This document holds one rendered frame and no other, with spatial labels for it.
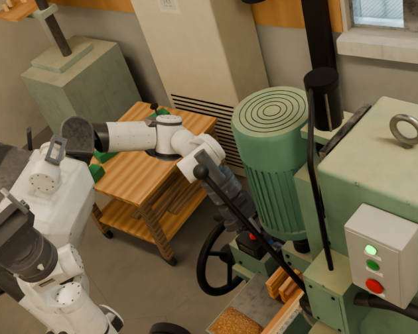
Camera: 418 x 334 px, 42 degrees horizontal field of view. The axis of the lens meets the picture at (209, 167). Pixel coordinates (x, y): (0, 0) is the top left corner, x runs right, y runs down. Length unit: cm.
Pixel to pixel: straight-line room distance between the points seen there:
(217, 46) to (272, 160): 161
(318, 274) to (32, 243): 53
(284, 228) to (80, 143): 64
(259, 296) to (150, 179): 120
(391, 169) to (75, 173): 86
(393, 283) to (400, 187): 16
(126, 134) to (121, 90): 197
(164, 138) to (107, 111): 191
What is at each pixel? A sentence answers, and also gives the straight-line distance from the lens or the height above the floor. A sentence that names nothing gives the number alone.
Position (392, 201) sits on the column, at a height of 151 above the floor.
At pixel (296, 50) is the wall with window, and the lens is 280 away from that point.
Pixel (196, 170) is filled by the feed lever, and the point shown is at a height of 142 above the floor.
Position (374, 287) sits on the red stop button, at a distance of 96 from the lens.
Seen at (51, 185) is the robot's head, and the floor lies 139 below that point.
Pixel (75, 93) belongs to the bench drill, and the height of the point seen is 62.
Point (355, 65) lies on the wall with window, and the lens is 269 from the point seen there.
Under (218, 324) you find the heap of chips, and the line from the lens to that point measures 150.
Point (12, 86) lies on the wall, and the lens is 421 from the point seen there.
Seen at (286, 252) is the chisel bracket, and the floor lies 106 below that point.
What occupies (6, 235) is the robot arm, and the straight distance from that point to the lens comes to 100.
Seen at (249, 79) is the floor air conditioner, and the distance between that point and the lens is 285.
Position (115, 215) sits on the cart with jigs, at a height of 18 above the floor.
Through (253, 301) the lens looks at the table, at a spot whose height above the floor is 90.
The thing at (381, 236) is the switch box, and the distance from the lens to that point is 87.
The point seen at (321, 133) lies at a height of 152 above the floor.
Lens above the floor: 216
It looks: 40 degrees down
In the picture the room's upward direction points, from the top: 20 degrees counter-clockwise
